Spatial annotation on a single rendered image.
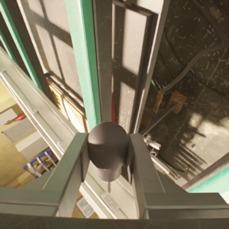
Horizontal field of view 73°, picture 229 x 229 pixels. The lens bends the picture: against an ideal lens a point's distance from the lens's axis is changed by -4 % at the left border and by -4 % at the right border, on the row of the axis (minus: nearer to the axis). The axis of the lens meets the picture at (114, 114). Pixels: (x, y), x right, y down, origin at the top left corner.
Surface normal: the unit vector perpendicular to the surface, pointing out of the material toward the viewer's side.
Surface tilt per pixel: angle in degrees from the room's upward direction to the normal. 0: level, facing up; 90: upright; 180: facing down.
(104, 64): 90
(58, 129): 90
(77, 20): 0
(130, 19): 0
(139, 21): 0
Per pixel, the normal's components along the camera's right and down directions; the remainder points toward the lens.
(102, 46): 0.69, 0.58
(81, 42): -0.73, 0.54
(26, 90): 0.02, -0.61
